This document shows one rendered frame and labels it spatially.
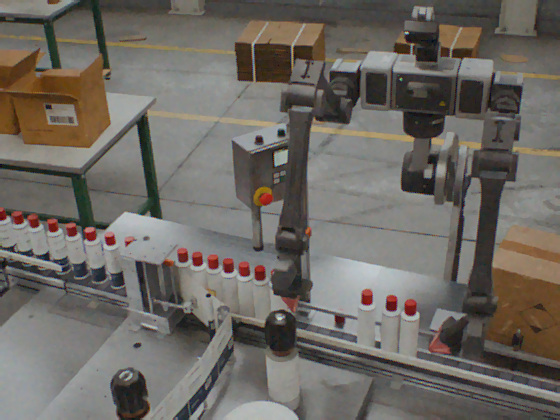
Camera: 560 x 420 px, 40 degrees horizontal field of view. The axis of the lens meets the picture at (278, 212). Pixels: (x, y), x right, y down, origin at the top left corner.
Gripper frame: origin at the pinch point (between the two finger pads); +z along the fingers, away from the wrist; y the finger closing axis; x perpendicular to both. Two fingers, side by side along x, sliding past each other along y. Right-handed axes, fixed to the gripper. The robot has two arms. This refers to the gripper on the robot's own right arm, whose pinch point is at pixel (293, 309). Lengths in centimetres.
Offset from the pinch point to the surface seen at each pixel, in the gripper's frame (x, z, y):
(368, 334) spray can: 4.2, 6.6, 21.1
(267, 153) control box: 9.8, -43.7, -9.8
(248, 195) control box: 6.2, -31.6, -14.7
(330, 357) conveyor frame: 1.1, 16.0, 10.7
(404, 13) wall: 537, 90, -109
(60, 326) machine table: -13, 18, -76
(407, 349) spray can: 3.6, 8.2, 32.7
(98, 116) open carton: 118, 13, -149
